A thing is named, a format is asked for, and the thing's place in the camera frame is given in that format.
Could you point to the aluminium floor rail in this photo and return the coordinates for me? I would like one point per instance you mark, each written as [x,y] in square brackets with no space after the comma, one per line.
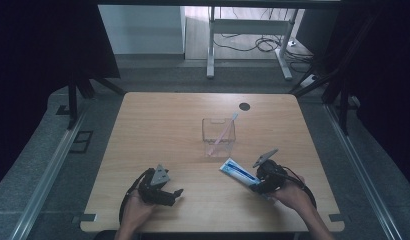
[46,180]
[363,173]

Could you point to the white metal desk frame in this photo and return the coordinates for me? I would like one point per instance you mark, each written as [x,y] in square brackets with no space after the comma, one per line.
[249,26]

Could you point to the person's right hand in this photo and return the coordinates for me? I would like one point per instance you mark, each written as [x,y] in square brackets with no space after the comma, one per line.
[293,196]

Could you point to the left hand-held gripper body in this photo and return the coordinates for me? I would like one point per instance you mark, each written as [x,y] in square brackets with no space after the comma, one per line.
[154,188]

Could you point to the blue white toothpaste tube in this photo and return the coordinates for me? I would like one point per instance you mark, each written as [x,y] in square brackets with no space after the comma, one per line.
[238,172]

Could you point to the black metal stand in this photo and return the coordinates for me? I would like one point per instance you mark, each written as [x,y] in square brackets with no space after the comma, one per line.
[343,106]
[72,103]

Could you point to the black floor bracket frame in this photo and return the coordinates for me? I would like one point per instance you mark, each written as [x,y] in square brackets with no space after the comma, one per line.
[81,141]

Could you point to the black curtain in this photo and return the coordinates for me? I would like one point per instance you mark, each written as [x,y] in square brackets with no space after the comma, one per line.
[386,83]
[43,66]

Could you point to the black round table grommet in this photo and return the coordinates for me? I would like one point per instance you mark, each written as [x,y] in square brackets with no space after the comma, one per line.
[244,106]

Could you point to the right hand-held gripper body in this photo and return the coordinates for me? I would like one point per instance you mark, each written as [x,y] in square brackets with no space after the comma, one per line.
[271,175]

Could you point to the clear plastic container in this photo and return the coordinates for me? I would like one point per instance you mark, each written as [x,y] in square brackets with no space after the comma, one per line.
[218,138]

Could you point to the pink toothbrush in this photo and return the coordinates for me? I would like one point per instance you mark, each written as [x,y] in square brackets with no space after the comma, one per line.
[223,133]

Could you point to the person's left hand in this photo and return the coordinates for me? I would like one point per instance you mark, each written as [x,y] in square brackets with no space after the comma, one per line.
[136,210]

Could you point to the white cabinet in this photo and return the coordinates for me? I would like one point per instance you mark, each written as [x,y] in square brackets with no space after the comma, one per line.
[139,30]

